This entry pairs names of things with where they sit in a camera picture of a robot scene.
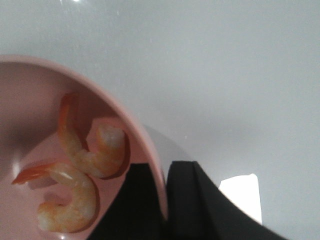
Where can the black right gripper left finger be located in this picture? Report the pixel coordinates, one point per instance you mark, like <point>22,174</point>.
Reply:
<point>135,212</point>

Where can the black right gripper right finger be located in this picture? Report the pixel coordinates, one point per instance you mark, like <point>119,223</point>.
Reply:
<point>198,210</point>

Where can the cooked shrimp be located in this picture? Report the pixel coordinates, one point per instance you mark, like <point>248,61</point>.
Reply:
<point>109,156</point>
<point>71,217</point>

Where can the pink plastic bowl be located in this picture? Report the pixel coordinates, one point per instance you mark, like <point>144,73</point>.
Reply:
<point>30,93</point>

